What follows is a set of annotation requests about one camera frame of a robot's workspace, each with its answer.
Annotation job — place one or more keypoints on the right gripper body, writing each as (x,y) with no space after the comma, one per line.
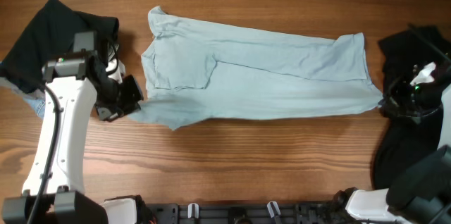
(413,102)

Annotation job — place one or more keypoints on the black garment right pile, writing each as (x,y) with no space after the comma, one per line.
(405,142)

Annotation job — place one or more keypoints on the light blue t-shirt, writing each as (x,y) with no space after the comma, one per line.
(197,70)

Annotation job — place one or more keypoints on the folded black garment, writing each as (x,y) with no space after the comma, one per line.
(51,32)

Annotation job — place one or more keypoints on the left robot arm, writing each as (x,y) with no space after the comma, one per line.
(75,84)

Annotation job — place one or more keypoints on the folded grey garment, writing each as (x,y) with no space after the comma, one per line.
(17,90)

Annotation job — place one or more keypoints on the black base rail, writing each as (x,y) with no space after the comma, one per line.
(302,213)

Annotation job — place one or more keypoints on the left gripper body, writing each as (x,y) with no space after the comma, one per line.
(119,100)

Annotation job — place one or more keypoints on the folded blue denim garment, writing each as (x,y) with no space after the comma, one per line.
(37,102)

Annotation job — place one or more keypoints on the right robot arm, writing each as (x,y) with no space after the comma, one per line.
(420,195)

